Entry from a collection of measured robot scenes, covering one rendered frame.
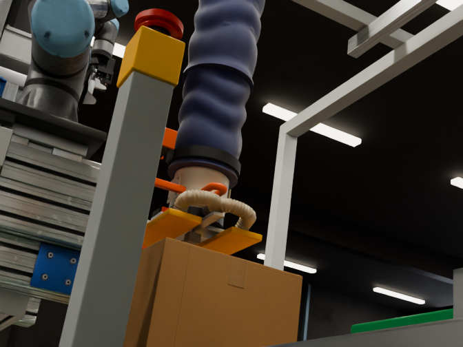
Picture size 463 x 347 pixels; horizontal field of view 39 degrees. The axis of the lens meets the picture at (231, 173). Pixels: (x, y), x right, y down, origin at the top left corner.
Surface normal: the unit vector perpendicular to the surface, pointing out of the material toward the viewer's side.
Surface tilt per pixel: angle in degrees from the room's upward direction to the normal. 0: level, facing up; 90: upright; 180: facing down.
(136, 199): 90
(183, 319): 90
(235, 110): 71
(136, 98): 90
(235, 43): 98
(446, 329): 90
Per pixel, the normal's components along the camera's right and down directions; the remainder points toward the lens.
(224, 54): 0.24, -0.18
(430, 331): -0.87, -0.29
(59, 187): 0.46, -0.29
